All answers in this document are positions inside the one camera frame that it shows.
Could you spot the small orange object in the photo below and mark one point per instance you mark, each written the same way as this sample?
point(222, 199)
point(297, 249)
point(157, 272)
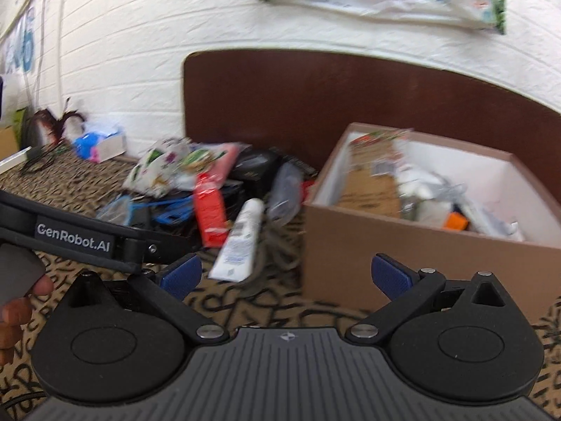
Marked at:
point(456, 221)

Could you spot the brown cardboard box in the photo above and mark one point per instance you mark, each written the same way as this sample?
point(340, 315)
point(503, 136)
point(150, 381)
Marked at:
point(381, 254)

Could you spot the clear plastic bottle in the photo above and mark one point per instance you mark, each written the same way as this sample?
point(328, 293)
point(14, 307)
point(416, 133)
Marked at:
point(285, 190)

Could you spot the floral fabric pouch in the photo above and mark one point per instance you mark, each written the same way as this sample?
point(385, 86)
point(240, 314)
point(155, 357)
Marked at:
point(151, 169)

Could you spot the pink packet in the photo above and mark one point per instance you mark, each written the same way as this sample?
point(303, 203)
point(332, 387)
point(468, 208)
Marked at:
point(223, 162)

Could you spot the brown card packaging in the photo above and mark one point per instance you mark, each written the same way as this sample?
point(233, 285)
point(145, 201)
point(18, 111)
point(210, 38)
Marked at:
point(372, 184)

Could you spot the white tube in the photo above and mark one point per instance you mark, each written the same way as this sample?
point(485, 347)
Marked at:
point(239, 241)

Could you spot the green and white packet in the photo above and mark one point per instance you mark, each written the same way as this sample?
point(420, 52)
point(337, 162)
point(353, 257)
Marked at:
point(199, 160)

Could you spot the blue and white tissue pack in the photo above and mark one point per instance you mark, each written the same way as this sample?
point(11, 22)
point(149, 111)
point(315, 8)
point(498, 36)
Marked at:
point(98, 144)

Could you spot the crumpled white plastic bag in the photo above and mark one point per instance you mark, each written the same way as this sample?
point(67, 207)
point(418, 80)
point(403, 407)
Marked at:
point(442, 188)

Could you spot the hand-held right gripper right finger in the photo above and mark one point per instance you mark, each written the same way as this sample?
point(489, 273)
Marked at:
point(391, 277)

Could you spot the black box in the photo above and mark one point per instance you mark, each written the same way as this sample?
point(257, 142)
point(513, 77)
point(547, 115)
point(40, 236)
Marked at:
point(256, 169)

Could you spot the red packet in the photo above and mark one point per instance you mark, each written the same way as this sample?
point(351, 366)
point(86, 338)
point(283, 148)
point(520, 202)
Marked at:
point(209, 215)

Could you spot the person's left hand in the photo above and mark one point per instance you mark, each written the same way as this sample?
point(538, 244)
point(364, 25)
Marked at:
point(15, 315)

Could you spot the dark feather duster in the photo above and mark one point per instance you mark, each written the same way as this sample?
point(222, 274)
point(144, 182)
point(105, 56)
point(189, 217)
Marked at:
point(57, 125)

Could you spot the brown wooden headboard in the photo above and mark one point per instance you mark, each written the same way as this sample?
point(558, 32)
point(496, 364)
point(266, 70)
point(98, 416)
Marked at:
point(307, 105)

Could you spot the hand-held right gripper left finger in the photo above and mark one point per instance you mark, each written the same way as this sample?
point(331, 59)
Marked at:
point(182, 275)

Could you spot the light blue packet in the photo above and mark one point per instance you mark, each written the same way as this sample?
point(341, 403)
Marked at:
point(116, 210)

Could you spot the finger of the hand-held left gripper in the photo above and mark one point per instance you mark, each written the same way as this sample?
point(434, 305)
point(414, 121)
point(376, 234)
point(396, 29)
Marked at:
point(168, 248)

